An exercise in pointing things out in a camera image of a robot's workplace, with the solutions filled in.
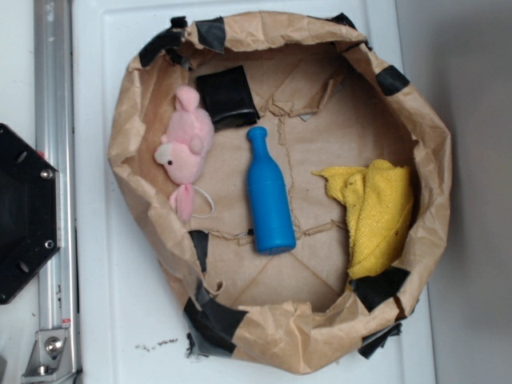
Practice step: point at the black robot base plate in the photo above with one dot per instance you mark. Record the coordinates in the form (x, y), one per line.
(29, 213)

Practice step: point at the yellow cloth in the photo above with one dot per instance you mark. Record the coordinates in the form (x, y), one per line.
(379, 202)

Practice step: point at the pink plush toy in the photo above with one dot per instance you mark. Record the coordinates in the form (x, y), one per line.
(184, 147)

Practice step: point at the blue plastic bottle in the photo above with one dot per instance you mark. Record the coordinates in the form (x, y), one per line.
(269, 205)

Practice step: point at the metal corner bracket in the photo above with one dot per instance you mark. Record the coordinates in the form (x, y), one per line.
(50, 359)

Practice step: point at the aluminium extrusion rail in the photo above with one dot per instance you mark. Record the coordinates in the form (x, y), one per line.
(54, 120)

